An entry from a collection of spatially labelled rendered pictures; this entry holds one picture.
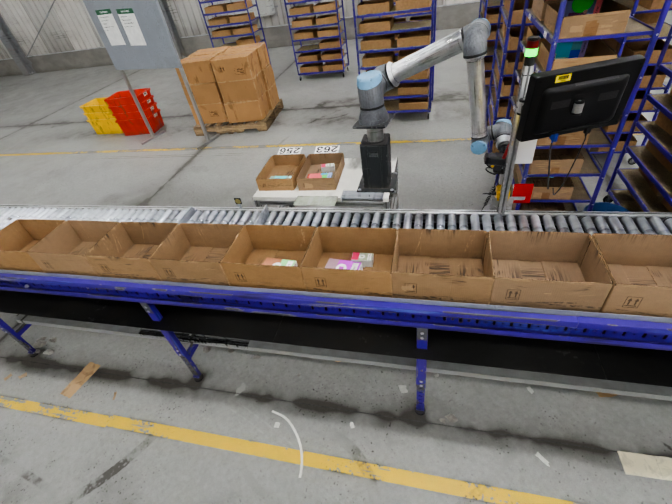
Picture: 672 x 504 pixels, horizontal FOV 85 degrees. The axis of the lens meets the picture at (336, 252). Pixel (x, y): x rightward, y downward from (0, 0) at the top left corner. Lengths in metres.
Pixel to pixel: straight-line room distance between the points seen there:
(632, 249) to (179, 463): 2.47
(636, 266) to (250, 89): 5.18
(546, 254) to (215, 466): 2.01
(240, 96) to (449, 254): 4.80
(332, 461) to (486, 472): 0.78
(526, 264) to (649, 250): 0.45
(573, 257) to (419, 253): 0.65
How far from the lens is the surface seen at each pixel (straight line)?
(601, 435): 2.50
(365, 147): 2.45
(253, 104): 6.04
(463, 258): 1.81
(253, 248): 2.03
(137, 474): 2.63
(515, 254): 1.83
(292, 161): 3.06
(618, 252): 1.92
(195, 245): 2.22
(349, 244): 1.82
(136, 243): 2.48
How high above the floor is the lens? 2.10
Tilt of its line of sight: 40 degrees down
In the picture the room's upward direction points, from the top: 10 degrees counter-clockwise
